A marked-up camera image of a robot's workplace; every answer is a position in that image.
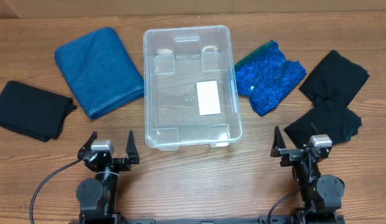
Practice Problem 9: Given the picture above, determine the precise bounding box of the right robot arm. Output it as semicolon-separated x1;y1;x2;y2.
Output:
265;125;345;224

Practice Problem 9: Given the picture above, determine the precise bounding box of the blue sparkly cloth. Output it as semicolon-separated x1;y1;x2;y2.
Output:
234;40;306;116

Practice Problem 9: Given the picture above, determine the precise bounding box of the folded blue denim cloth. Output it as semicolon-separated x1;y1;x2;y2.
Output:
54;27;144;119

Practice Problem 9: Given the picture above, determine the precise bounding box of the white label in bin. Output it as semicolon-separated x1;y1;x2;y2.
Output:
197;81;221;116

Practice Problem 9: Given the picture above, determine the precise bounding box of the clear plastic storage bin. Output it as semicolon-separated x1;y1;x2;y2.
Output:
143;25;243;151

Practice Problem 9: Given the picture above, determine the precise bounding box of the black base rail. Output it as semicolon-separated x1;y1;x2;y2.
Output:
71;215;346;224

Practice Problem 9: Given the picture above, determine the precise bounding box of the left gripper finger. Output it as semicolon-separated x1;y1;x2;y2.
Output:
126;130;139;159
77;131;97;159

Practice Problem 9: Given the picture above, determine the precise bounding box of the black cloth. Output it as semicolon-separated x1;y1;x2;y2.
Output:
285;100;362;148
299;50;369;106
0;81;77;142

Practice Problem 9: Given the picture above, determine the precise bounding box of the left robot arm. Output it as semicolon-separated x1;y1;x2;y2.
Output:
76;131;140;224

